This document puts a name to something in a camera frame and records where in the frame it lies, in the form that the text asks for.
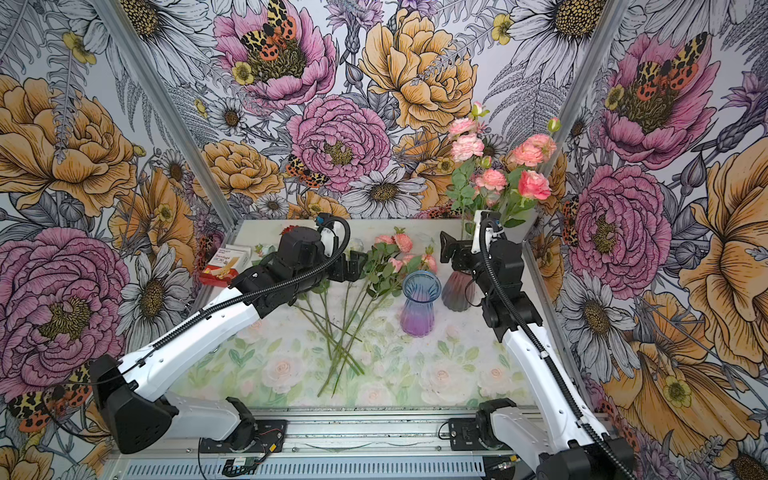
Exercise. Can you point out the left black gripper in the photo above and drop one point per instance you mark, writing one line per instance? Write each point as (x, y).
(354, 270)

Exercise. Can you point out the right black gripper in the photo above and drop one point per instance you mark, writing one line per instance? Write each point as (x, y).
(464, 250)

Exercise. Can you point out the dark pink glass vase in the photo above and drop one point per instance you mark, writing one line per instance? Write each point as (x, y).
(458, 292)

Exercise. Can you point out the blue purple glass vase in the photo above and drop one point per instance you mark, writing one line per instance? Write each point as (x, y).
(421, 289)

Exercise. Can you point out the pink rose stem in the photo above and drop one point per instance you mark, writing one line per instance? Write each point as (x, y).
(525, 189)
(489, 184)
(536, 149)

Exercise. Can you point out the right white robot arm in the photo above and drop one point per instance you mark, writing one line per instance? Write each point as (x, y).
(572, 443)

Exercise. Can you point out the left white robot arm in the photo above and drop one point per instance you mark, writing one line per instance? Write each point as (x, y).
(132, 393)

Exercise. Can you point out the pink rose bunch on table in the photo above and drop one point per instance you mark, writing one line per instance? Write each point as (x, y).
(340, 319)

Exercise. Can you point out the red white snack box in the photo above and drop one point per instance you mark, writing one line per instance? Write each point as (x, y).
(226, 264)

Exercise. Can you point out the white vent grille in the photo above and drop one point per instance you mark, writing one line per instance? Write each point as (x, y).
(451, 467)

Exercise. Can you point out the aluminium front rail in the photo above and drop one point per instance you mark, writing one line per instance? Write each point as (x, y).
(310, 432)

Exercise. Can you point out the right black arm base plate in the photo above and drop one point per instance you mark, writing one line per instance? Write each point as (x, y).
(502, 430)

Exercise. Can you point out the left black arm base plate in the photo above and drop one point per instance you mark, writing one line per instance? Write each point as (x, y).
(252, 437)

